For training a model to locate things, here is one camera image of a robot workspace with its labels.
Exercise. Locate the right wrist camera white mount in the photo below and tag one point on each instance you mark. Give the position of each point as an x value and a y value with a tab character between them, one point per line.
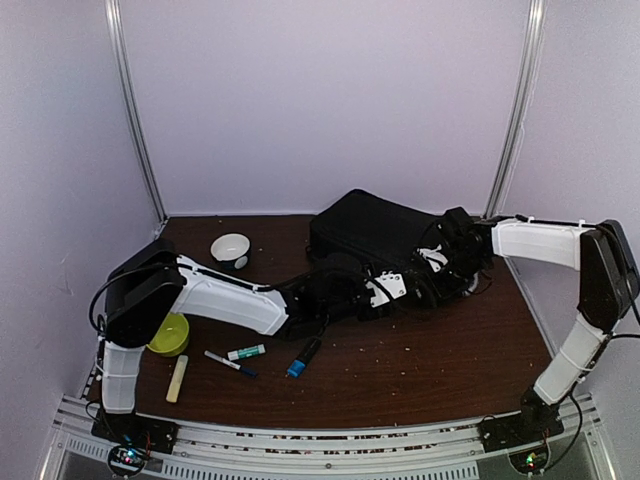
434	256

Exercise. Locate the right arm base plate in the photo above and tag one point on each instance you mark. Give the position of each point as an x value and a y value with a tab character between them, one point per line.
498	433

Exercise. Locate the aluminium front rail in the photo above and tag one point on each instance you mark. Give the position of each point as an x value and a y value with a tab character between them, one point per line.
444	450

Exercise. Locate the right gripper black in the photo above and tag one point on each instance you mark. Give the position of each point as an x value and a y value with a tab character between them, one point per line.
444	292

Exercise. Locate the black student bag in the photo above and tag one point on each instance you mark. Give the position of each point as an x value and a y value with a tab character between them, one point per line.
385	235

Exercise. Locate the right aluminium corner post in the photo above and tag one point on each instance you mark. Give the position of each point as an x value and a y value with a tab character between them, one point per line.
524	92

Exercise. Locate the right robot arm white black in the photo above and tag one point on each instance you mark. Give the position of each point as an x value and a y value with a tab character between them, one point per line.
608	289

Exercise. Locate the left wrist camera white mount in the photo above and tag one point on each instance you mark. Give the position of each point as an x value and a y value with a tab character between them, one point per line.
386	287

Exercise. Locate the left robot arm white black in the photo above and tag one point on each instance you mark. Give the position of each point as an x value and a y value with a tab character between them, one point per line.
129	308

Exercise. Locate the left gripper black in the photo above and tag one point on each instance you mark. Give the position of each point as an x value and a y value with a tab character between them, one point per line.
383	313

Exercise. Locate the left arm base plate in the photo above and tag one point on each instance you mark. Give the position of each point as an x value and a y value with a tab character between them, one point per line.
144	433

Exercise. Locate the white blue pen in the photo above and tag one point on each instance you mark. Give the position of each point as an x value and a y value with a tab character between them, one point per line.
230	364

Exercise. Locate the left aluminium corner post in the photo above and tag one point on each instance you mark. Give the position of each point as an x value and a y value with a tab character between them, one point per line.
117	37

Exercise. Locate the yellow highlighter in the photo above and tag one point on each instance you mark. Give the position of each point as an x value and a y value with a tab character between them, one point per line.
177	379

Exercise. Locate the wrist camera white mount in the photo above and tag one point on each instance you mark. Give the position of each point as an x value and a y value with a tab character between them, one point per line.
386	287
434	256

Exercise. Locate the green white glue stick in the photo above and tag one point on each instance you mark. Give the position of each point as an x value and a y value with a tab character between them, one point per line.
247	352

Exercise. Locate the blue black highlighter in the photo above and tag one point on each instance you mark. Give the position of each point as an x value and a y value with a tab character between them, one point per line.
301	362

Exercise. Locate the aluminium corner post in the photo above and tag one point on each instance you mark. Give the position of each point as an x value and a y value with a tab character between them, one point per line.
524	92
117	37

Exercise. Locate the white black ceramic bowl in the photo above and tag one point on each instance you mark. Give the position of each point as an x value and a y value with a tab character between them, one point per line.
231	251

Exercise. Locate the green plastic bowl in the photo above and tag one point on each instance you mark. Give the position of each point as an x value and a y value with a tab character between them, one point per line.
172	338

